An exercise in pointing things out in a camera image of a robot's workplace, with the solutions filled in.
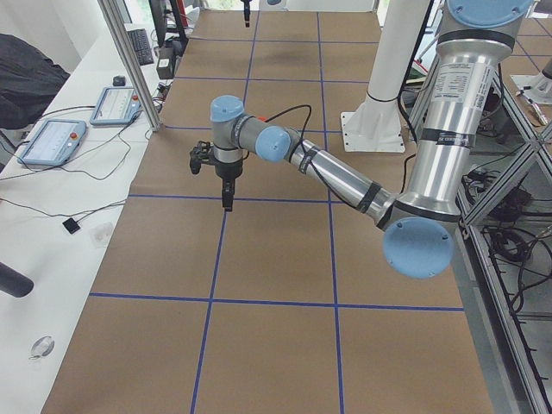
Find grey robot arm one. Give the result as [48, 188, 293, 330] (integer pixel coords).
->
[208, 1, 531, 279]

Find white camera stand base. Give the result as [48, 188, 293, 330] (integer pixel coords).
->
[341, 0, 431, 154]

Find black keyboard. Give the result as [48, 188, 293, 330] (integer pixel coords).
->
[127, 28, 154, 66]

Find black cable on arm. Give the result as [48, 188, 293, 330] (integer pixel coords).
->
[258, 103, 385, 212]

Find aluminium profile post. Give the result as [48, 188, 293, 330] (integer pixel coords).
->
[97, 0, 161, 132]

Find black power box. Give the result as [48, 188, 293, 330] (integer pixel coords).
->
[156, 47, 178, 80]

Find black computer mouse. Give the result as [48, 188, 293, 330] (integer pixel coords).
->
[112, 75, 126, 87]

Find teach pendant far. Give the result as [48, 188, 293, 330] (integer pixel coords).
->
[90, 86, 141, 127]

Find black gripper body arm one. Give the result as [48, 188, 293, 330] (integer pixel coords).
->
[215, 160, 242, 179]

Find teach pendant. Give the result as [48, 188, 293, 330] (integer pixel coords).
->
[17, 119, 87, 166]
[90, 86, 141, 127]

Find teach pendant near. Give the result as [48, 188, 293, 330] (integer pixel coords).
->
[17, 119, 87, 166]

